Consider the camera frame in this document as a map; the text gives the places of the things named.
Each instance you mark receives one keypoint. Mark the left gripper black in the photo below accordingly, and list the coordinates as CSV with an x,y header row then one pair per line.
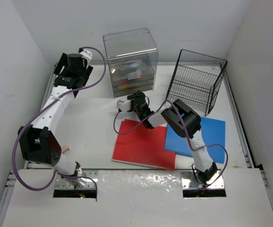
x,y
61,65

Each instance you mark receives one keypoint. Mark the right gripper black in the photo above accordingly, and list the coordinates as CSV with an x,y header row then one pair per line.
x,y
139,93

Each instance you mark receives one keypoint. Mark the clear plastic drawer unit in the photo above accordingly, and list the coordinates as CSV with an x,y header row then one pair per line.
x,y
133,55

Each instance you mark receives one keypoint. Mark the yellow highlighter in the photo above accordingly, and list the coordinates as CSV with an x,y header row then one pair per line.
x,y
124,87

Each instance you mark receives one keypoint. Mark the pink highlighter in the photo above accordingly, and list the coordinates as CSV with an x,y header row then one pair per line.
x,y
124,81

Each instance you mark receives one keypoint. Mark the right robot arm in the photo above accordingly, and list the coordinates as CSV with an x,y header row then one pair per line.
x,y
184,121

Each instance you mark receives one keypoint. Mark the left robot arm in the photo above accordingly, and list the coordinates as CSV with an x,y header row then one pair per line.
x,y
38,143

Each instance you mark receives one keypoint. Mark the red folder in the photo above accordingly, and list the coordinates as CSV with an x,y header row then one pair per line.
x,y
144,147

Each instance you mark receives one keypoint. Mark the pink eraser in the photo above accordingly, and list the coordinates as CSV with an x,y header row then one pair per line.
x,y
65,149

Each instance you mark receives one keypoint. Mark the blue folder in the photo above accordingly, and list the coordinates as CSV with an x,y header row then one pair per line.
x,y
213,132

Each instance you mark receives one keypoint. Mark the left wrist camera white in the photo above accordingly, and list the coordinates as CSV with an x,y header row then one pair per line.
x,y
86,53

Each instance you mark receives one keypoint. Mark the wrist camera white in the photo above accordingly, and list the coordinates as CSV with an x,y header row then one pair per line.
x,y
124,106
86,53

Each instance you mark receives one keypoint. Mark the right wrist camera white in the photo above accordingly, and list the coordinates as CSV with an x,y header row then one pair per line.
x,y
124,106

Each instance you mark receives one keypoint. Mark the black wire mesh rack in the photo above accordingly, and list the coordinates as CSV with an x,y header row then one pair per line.
x,y
196,80

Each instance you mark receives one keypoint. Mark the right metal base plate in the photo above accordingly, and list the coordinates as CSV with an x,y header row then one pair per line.
x,y
190,183

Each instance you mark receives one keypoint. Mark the metal base plate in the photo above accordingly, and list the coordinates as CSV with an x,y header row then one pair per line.
x,y
86,182
190,183

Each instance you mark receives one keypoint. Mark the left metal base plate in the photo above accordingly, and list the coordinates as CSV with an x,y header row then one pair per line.
x,y
86,182

